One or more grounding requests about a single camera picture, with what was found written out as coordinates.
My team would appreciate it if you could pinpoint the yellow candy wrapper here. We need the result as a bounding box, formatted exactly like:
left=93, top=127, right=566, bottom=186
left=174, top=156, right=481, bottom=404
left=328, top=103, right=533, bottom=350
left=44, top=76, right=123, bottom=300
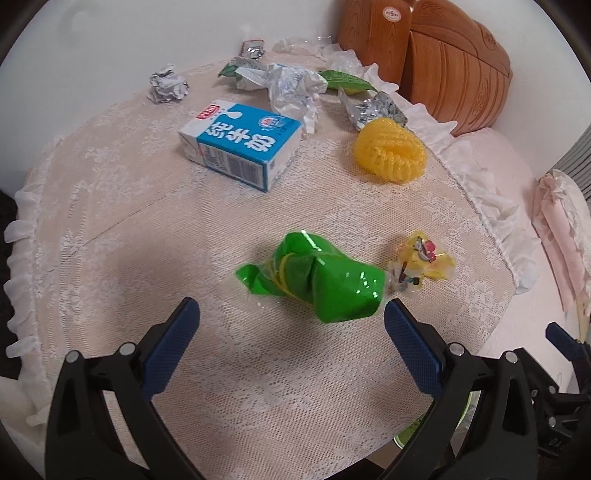
left=387, top=231, right=456, bottom=293

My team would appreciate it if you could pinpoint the green plastic wrapper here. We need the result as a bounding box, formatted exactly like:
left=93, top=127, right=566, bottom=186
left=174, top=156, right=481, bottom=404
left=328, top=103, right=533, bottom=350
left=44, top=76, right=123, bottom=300
left=235, top=230, right=388, bottom=323

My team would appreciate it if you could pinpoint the yellow foam fruit net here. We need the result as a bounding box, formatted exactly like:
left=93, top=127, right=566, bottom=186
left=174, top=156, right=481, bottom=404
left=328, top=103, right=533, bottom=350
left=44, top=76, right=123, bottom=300
left=353, top=118, right=428, bottom=184

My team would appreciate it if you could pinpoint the silver foil wrapper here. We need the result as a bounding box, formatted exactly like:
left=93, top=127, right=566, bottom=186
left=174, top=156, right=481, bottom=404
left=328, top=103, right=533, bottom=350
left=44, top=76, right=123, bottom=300
left=338, top=87, right=408, bottom=131

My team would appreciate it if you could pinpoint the blue white milk carton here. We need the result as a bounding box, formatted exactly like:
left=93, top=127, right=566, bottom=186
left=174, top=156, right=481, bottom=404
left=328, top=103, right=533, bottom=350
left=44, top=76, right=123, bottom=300
left=178, top=100, right=303, bottom=192

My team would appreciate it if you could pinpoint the small paper ball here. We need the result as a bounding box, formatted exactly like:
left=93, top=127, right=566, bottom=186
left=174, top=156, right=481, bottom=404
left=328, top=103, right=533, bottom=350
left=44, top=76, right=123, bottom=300
left=147, top=65, right=189, bottom=104

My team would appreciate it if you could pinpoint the large white wrapper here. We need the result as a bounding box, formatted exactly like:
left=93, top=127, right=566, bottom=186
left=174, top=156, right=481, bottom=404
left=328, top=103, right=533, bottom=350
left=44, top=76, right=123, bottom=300
left=264, top=63, right=328, bottom=134

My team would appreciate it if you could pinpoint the clear plastic wrapper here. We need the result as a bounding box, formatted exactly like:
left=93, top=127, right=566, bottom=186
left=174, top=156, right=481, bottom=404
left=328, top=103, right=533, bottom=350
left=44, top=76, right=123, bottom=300
left=271, top=36, right=342, bottom=60

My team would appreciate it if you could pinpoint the small silver red wrapper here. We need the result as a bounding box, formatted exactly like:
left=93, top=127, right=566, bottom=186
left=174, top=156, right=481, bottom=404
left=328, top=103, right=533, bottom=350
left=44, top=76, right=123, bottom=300
left=239, top=39, right=266, bottom=60

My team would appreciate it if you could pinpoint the green plastic trash basket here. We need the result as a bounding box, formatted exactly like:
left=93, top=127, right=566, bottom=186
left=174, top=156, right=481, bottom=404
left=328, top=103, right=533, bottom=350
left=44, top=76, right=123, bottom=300
left=393, top=391, right=481, bottom=449

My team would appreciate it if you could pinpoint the folded pink quilt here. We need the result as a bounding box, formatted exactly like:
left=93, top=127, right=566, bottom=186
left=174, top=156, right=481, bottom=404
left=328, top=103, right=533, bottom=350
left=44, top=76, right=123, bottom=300
left=532, top=169, right=590, bottom=315

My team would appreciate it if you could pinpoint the grey curtain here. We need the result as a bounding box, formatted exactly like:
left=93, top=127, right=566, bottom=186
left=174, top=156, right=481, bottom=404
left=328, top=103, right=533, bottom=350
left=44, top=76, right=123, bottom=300
left=554, top=125, right=591, bottom=203

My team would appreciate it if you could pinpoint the pink bed sheet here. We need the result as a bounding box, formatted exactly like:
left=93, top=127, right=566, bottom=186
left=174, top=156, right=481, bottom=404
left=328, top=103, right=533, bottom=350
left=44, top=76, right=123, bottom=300
left=446, top=128, right=579, bottom=391

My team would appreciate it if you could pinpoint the lace nightstand cover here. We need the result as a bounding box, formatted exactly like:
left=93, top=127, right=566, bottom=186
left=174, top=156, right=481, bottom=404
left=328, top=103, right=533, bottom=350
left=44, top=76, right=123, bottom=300
left=1, top=64, right=516, bottom=479

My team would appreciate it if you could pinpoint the wooden headboard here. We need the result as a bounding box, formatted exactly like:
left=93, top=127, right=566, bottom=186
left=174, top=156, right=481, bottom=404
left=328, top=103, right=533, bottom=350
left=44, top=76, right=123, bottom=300
left=338, top=0, right=513, bottom=136

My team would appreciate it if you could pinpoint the green snack packet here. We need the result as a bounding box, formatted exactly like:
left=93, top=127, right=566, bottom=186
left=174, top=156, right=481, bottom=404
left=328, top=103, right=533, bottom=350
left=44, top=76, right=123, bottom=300
left=320, top=70, right=377, bottom=95

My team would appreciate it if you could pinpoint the green white crumpled packet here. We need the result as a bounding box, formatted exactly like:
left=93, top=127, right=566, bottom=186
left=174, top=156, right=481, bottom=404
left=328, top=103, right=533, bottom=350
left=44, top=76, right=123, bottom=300
left=218, top=57, right=267, bottom=91

